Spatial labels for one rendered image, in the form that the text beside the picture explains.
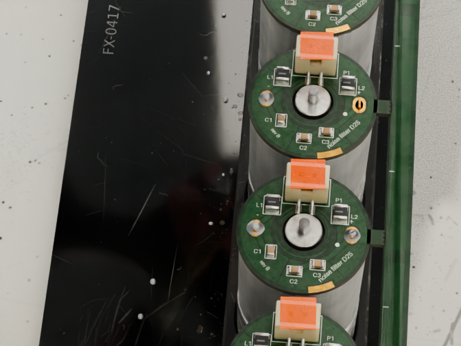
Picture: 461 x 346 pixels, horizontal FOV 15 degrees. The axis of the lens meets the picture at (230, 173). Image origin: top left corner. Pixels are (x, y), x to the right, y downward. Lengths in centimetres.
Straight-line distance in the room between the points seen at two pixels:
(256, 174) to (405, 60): 4
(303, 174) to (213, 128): 7
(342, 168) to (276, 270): 3
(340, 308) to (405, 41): 5
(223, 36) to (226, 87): 1
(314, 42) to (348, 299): 5
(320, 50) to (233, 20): 7
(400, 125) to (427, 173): 7
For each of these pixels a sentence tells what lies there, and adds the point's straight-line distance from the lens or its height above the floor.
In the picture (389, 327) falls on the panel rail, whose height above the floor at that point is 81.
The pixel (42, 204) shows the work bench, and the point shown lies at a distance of 40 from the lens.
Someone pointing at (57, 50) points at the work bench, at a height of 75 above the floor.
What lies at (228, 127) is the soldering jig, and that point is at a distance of 40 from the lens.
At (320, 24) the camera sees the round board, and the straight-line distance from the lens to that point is 35.
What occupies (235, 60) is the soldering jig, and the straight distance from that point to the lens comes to 40.
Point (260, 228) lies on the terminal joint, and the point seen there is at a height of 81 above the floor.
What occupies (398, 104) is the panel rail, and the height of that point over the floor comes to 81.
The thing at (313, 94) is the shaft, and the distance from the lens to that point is 34.
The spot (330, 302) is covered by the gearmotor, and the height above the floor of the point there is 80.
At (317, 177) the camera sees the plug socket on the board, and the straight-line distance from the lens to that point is 32.
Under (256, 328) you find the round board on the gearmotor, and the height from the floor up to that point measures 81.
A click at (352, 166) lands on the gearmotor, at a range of 34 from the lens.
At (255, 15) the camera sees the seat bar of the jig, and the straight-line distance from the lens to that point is 40.
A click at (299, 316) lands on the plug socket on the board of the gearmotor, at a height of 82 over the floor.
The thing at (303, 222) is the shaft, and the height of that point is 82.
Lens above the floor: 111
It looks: 62 degrees down
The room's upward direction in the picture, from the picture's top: straight up
